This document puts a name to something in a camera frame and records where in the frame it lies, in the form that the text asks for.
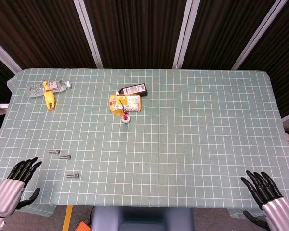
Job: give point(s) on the dark ribbed partition panel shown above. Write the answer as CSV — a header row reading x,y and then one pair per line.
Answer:
x,y
221,31
43,31
281,60
137,31

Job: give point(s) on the yellow rubber chicken toy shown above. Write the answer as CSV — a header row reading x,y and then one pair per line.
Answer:
x,y
49,97

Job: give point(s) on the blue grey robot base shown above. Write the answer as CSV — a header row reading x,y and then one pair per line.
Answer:
x,y
142,219

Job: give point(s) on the torn yellow wrapper piece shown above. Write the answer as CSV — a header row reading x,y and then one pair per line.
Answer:
x,y
117,113

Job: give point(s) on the steel bolt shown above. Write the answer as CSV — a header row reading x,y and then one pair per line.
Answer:
x,y
54,151
72,175
65,157

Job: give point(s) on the orange box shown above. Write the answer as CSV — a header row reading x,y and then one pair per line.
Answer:
x,y
83,226

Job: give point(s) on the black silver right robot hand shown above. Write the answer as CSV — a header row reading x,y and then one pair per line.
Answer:
x,y
277,207

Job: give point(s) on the white partition frame post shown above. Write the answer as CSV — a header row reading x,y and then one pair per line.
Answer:
x,y
88,31
3,54
257,36
183,33

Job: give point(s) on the dark bottle with white label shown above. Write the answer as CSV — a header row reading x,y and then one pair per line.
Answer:
x,y
135,89

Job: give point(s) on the small white red round cap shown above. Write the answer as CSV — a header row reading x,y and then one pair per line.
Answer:
x,y
125,119

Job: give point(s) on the green checkered tablecloth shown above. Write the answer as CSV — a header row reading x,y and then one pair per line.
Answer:
x,y
171,144

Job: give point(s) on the yellow cardboard box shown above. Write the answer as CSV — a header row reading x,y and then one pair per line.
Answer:
x,y
132,99

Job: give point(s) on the clear plastic water bottle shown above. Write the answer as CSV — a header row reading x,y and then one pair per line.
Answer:
x,y
36,90

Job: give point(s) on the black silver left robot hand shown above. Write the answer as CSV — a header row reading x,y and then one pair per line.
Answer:
x,y
9,192

